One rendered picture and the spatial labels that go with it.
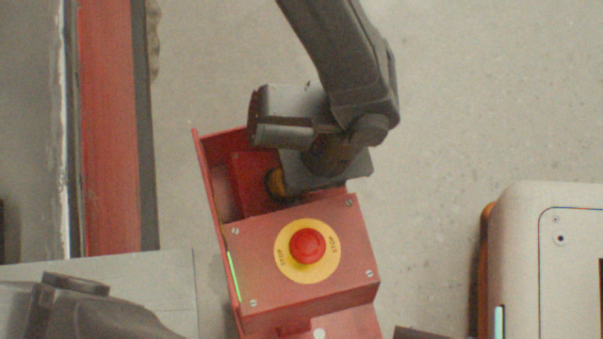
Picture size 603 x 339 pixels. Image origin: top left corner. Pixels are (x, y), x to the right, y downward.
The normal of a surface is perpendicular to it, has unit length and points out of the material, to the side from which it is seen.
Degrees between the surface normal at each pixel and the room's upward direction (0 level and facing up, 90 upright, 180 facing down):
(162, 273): 0
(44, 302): 55
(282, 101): 12
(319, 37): 84
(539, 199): 6
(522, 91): 0
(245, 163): 35
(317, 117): 16
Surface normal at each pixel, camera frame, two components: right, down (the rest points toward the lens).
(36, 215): 0.00, -0.31
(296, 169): 0.25, -0.33
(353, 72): 0.03, 0.81
